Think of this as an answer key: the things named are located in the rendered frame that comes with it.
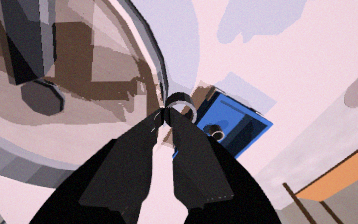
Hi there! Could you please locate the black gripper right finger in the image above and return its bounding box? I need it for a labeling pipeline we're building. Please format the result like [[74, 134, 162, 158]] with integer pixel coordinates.
[[168, 107, 282, 224]]

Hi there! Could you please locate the blue open crate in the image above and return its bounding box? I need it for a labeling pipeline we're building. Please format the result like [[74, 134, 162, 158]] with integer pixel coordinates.
[[194, 86, 274, 159]]

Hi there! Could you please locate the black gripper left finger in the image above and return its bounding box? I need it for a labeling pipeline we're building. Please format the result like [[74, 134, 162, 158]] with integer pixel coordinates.
[[29, 107, 165, 224]]

